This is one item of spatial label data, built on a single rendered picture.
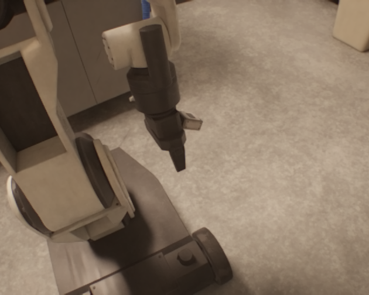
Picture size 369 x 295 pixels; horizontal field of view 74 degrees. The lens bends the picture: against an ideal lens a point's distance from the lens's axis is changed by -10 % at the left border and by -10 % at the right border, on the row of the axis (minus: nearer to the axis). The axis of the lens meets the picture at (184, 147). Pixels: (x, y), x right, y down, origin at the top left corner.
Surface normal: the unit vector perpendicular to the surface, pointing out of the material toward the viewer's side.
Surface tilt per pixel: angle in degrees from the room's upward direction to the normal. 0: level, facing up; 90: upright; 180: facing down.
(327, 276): 0
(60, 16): 90
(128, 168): 0
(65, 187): 66
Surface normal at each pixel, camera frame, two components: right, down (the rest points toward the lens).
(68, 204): 0.40, 0.39
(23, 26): 0.50, 0.64
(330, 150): -0.06, -0.64
